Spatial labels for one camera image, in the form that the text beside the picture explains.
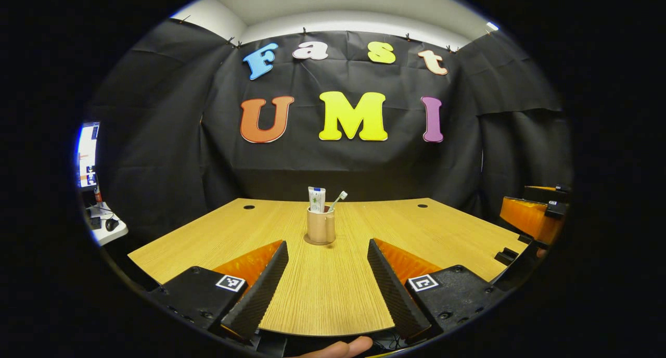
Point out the black backdrop cloth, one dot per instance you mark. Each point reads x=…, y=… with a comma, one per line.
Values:
x=354, y=165

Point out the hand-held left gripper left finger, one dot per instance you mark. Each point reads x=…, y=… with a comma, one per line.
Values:
x=260, y=295

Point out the beige cup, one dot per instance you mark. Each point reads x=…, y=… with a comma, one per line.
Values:
x=318, y=228

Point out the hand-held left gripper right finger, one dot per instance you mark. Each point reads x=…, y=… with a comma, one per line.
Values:
x=390, y=290

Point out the white toothpaste tube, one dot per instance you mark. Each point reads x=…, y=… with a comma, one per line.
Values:
x=316, y=199

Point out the white side desk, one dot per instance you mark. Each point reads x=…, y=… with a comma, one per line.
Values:
x=112, y=237

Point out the wooden desktop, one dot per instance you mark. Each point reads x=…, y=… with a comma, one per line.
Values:
x=333, y=295

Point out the computer monitor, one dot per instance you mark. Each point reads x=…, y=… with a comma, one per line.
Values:
x=87, y=155

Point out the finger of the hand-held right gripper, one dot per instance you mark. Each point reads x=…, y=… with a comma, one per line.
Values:
x=528, y=220
x=543, y=193

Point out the small red object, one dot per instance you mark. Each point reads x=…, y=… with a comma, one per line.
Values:
x=98, y=194

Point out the white toothbrush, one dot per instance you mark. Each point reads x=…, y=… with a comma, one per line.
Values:
x=342, y=194

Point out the black computer mouse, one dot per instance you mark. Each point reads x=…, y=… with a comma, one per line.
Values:
x=112, y=224

